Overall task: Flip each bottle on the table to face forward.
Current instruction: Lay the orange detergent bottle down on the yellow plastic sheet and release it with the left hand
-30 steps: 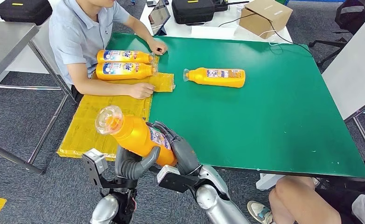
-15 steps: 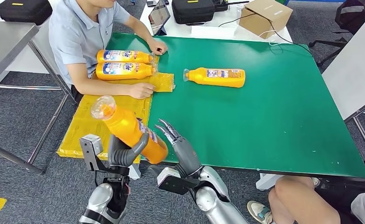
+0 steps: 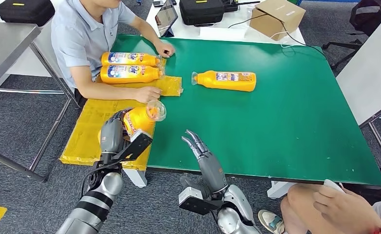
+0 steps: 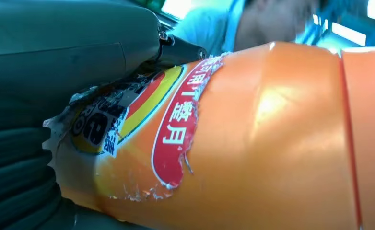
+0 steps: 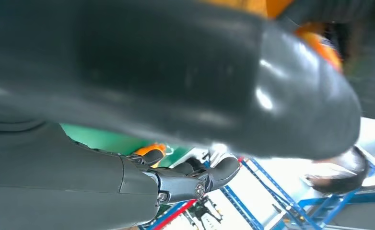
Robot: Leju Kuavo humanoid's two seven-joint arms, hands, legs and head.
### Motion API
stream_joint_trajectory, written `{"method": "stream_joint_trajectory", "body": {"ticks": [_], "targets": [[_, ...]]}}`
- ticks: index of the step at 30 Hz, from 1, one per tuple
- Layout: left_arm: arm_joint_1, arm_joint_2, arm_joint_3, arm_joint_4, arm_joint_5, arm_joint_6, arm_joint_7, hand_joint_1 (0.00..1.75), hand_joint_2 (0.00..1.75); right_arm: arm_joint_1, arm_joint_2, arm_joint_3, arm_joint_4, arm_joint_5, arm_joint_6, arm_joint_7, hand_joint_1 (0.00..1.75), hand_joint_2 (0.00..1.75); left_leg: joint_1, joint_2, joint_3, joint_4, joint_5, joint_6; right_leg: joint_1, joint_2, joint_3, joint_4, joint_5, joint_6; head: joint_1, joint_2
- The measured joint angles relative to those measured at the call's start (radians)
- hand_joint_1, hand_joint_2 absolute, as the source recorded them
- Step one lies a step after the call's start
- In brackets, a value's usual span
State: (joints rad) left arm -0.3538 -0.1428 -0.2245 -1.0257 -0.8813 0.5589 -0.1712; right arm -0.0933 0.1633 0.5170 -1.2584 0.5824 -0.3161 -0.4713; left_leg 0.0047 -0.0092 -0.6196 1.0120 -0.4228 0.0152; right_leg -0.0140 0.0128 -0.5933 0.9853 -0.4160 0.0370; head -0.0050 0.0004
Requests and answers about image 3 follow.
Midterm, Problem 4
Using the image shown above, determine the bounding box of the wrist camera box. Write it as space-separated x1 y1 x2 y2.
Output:
111 129 153 162
178 185 224 216

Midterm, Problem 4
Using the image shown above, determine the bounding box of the white table with metal legs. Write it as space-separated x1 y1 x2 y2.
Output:
335 7 381 165

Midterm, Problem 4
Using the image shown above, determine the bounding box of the brown cardboard box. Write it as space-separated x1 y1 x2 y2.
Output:
249 0 306 41

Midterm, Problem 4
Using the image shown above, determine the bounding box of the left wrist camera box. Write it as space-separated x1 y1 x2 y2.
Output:
111 129 153 162

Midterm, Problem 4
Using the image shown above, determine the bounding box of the person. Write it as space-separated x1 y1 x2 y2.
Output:
51 0 176 107
257 179 381 234

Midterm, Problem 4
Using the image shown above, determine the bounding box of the person's right hand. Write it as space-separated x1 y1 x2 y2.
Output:
133 86 163 104

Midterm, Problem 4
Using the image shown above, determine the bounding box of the white cable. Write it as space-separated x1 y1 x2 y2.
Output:
269 30 296 48

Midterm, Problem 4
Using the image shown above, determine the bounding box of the small white device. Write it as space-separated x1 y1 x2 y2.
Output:
323 179 346 195

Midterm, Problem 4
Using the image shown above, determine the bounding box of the black tablet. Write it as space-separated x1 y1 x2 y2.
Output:
154 0 179 38

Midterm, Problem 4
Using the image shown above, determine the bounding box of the grey steel table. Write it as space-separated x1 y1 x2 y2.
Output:
0 21 80 183

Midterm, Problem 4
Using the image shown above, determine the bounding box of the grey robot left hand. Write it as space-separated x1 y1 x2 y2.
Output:
99 107 134 156

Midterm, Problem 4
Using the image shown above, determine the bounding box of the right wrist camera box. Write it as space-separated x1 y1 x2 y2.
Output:
178 185 224 216

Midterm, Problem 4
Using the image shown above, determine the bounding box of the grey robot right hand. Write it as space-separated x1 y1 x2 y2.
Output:
180 129 229 197

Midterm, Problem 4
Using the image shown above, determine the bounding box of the person's hand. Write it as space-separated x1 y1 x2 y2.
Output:
312 184 377 234

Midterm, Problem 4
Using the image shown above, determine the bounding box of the black cable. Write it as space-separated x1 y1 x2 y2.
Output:
228 13 324 56

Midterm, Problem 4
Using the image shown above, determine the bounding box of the orange detergent bottle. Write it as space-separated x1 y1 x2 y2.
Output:
100 51 162 67
97 100 167 144
191 70 257 93
100 64 164 85

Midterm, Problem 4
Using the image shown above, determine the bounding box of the white table leg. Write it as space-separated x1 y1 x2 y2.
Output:
267 180 291 199

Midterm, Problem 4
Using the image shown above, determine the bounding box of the small yellow taped piece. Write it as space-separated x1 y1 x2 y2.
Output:
158 76 184 97

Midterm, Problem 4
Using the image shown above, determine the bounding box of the black case with yellow label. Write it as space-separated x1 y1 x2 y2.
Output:
0 0 56 27
179 0 226 26

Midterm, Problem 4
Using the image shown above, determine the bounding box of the black radio with antenna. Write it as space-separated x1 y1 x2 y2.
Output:
222 0 261 13

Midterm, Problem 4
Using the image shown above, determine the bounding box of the yellow taped cardboard sheet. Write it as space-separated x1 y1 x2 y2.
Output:
59 58 167 172

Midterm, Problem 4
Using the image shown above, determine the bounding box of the black office chair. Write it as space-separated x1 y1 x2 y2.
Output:
321 0 381 71

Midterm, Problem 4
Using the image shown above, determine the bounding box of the green table mat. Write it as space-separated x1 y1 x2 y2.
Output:
109 34 381 188

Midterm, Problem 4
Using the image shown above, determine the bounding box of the person's left hand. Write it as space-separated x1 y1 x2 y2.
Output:
154 40 176 59

